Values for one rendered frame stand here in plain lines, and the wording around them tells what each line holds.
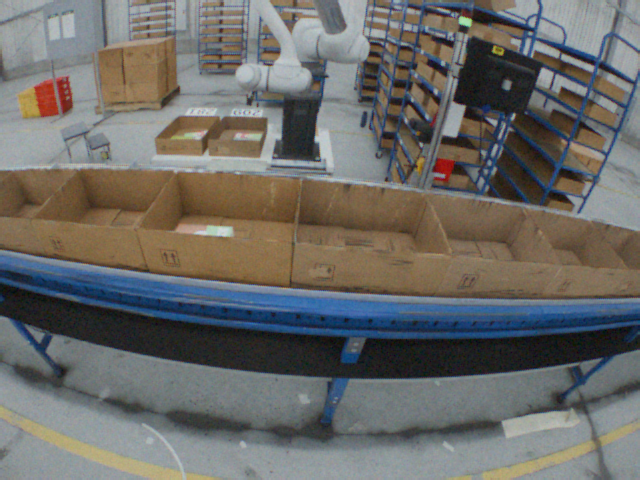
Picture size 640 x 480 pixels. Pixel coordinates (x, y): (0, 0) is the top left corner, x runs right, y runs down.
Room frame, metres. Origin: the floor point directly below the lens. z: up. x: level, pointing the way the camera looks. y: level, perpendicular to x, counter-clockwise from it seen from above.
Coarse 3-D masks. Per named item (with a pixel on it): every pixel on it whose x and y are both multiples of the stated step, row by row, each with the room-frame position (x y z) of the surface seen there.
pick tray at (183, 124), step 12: (180, 120) 1.85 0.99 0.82; (192, 120) 1.86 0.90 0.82; (204, 120) 1.87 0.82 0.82; (216, 120) 1.80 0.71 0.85; (168, 132) 1.67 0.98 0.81; (180, 132) 1.79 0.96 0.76; (192, 132) 1.80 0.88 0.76; (156, 144) 1.48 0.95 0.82; (168, 144) 1.48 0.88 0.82; (180, 144) 1.49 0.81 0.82; (192, 144) 1.50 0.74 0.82; (204, 144) 1.55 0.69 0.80
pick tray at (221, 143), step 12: (228, 120) 1.89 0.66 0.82; (240, 120) 1.90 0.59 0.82; (252, 120) 1.90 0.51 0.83; (264, 120) 1.91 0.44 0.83; (216, 132) 1.69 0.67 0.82; (228, 132) 1.84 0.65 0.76; (240, 132) 1.85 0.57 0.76; (252, 132) 1.87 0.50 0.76; (264, 132) 1.72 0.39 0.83; (216, 144) 1.51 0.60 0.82; (228, 144) 1.52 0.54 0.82; (240, 144) 1.53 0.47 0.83; (252, 144) 1.53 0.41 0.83; (216, 156) 1.51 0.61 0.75; (228, 156) 1.52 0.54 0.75; (240, 156) 1.53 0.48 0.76; (252, 156) 1.54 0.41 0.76
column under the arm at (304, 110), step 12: (288, 96) 1.63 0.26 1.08; (312, 96) 1.67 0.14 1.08; (288, 108) 1.60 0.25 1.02; (300, 108) 1.61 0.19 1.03; (312, 108) 1.61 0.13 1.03; (288, 120) 1.60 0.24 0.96; (300, 120) 1.61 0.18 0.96; (312, 120) 1.61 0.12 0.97; (288, 132) 1.60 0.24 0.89; (300, 132) 1.61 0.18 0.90; (312, 132) 1.61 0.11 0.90; (276, 144) 1.72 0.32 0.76; (288, 144) 1.60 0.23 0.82; (300, 144) 1.61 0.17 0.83; (312, 144) 1.62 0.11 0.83; (276, 156) 1.56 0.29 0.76; (288, 156) 1.58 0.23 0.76; (300, 156) 1.60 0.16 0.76; (312, 156) 1.62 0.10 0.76
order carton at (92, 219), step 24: (72, 192) 0.71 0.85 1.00; (96, 192) 0.79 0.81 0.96; (120, 192) 0.80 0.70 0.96; (144, 192) 0.80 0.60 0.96; (48, 216) 0.57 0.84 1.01; (72, 216) 0.67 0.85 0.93; (96, 216) 0.73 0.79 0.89; (120, 216) 0.76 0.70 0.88; (48, 240) 0.50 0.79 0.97; (72, 240) 0.51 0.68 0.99; (96, 240) 0.51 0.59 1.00; (120, 240) 0.52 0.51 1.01; (96, 264) 0.51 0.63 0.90; (120, 264) 0.52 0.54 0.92; (144, 264) 0.53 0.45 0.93
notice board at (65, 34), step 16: (64, 0) 4.03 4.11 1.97; (80, 0) 3.98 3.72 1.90; (48, 16) 4.09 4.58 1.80; (64, 16) 4.03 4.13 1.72; (80, 16) 3.98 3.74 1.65; (48, 32) 4.09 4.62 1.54; (64, 32) 4.03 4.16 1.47; (80, 32) 3.98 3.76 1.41; (48, 48) 4.10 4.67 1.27; (64, 48) 4.04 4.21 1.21; (80, 48) 3.99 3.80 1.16; (96, 48) 3.96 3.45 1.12; (96, 64) 3.97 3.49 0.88
